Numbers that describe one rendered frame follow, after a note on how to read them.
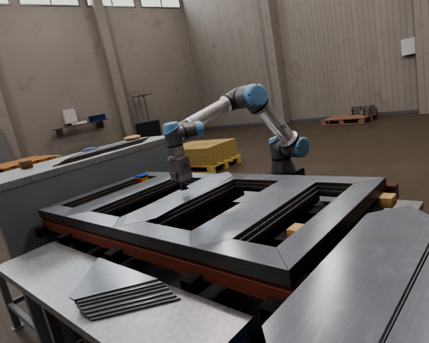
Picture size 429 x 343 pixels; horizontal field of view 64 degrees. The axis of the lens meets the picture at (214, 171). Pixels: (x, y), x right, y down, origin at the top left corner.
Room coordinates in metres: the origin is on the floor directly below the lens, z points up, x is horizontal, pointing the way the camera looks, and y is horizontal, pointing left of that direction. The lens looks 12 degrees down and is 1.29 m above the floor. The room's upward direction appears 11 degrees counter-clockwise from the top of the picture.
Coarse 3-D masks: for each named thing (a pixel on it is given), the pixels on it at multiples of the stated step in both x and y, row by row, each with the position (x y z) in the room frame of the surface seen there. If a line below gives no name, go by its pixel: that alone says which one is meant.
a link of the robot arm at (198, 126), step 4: (180, 124) 1.67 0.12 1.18; (184, 124) 1.59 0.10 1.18; (188, 124) 1.59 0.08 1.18; (192, 124) 1.60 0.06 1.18; (196, 124) 1.60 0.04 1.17; (200, 124) 1.61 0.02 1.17; (184, 128) 1.57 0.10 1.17; (188, 128) 1.57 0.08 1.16; (192, 128) 1.58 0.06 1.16; (196, 128) 1.59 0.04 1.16; (200, 128) 1.60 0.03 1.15; (188, 132) 1.57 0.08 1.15; (192, 132) 1.58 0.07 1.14; (196, 132) 1.59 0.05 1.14; (200, 132) 1.60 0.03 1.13; (188, 136) 1.57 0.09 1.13; (192, 136) 1.59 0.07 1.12; (196, 136) 1.60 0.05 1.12
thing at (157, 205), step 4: (148, 204) 1.50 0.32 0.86; (152, 204) 1.49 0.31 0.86; (156, 204) 1.48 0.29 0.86; (160, 204) 1.47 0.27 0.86; (164, 204) 1.45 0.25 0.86; (168, 204) 1.44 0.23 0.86; (172, 204) 1.43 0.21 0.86; (176, 204) 1.42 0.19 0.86; (180, 204) 1.41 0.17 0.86; (148, 208) 1.44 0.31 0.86; (152, 208) 1.43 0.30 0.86; (156, 208) 1.42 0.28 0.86; (160, 208) 1.40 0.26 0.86; (164, 208) 1.39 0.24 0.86; (168, 208) 1.38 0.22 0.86; (172, 208) 1.37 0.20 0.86
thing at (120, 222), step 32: (160, 192) 1.87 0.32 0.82; (224, 192) 1.59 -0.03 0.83; (320, 192) 1.33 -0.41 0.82; (64, 224) 1.60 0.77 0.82; (96, 224) 1.36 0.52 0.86; (160, 224) 1.30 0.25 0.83; (256, 224) 1.05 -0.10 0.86; (352, 224) 1.00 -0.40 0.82; (192, 256) 0.96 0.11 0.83; (224, 256) 0.86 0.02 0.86; (320, 256) 0.84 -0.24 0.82
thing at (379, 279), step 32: (384, 224) 0.89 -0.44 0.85; (416, 224) 0.85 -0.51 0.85; (352, 256) 0.75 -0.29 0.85; (384, 256) 0.72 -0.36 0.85; (416, 256) 0.70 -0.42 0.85; (320, 288) 0.65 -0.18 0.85; (352, 288) 0.63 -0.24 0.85; (384, 288) 0.61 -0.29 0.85; (416, 288) 0.59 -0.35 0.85; (288, 320) 0.57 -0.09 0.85; (320, 320) 0.55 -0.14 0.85; (352, 320) 0.54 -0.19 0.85; (384, 320) 0.52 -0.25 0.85; (416, 320) 0.51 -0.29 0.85
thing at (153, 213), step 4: (140, 208) 1.46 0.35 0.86; (144, 208) 1.45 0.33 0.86; (132, 212) 1.42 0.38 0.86; (136, 212) 1.41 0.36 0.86; (140, 212) 1.40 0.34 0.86; (144, 212) 1.39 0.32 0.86; (148, 212) 1.38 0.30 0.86; (152, 212) 1.37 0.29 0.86; (156, 212) 1.36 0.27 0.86; (160, 212) 1.35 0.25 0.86; (164, 212) 1.34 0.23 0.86; (144, 216) 1.33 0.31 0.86; (148, 216) 1.32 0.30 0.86; (152, 216) 1.31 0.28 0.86; (156, 216) 1.30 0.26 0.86
